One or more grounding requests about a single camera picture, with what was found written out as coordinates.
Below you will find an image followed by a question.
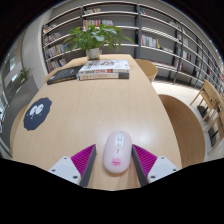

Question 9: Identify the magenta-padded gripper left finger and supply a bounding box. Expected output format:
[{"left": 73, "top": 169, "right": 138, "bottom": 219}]
[{"left": 48, "top": 143, "right": 98, "bottom": 188}]

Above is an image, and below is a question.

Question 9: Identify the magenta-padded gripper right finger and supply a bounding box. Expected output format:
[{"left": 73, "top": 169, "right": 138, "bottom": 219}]
[{"left": 131, "top": 143, "right": 181, "bottom": 188}]

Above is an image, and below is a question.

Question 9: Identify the pink computer mouse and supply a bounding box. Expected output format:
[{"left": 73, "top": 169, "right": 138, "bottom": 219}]
[{"left": 102, "top": 129, "right": 133, "bottom": 175}]

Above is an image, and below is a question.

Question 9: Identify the dark mouse pad with eyes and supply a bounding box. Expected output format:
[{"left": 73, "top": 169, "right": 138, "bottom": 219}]
[{"left": 23, "top": 97, "right": 53, "bottom": 132}]

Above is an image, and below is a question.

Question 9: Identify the group of wooden slat chairs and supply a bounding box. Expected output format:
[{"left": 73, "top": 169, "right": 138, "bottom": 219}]
[{"left": 189, "top": 79, "right": 224, "bottom": 154}]

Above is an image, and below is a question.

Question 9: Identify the black hardcover book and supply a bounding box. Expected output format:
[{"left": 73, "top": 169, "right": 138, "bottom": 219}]
[{"left": 46, "top": 65, "right": 84, "bottom": 86}]

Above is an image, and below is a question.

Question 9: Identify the white book with red spine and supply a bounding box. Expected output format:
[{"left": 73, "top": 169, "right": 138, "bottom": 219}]
[{"left": 77, "top": 71, "right": 130, "bottom": 81}]

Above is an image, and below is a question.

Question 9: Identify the small green background plant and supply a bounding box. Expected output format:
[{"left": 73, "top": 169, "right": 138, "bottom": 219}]
[{"left": 16, "top": 67, "right": 33, "bottom": 86}]

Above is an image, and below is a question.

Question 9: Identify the white illustrated book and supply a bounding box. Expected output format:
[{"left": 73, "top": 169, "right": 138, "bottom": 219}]
[{"left": 78, "top": 59, "right": 131, "bottom": 74}]

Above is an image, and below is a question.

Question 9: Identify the green potted plant white pot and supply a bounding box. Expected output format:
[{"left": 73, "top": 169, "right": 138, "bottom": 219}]
[{"left": 63, "top": 23, "right": 135, "bottom": 61}]

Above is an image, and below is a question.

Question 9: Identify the grey bookshelf unit with books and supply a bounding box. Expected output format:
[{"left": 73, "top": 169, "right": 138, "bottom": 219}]
[{"left": 41, "top": 1, "right": 224, "bottom": 98}]

